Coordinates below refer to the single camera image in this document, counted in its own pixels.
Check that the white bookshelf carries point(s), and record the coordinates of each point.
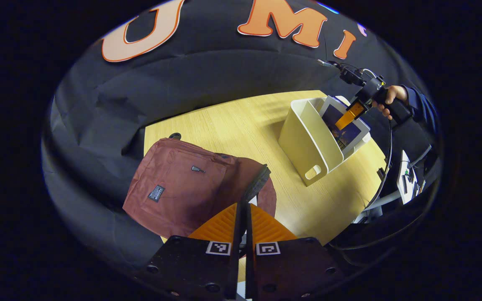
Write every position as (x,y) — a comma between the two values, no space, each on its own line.
(308,142)

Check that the blue cover book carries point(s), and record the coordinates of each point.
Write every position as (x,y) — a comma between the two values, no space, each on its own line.
(347,136)

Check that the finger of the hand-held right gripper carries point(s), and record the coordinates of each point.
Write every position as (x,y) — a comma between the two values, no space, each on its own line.
(349,117)

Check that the maroon schoolbag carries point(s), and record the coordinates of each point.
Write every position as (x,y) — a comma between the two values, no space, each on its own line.
(174,196)

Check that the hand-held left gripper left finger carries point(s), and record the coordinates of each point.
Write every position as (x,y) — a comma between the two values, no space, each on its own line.
(233,271)

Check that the white board with dark parts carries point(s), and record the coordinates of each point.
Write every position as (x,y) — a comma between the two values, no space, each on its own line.
(408,179)

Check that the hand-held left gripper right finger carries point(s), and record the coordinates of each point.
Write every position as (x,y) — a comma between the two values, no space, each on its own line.
(250,271)

